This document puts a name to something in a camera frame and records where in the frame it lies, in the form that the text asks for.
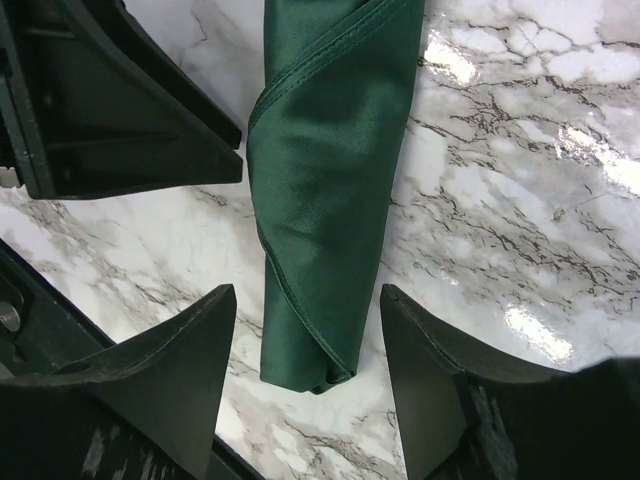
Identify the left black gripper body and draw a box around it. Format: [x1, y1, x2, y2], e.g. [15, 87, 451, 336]
[1, 1, 55, 198]

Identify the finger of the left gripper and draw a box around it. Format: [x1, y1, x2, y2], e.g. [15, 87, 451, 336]
[19, 1, 243, 200]

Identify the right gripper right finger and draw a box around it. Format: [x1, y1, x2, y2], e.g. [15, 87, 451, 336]
[380, 284, 639, 479]

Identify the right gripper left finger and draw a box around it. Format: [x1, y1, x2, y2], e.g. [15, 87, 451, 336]
[1, 285, 236, 479]

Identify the dark green cloth napkin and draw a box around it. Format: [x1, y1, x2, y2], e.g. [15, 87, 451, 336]
[246, 0, 425, 394]

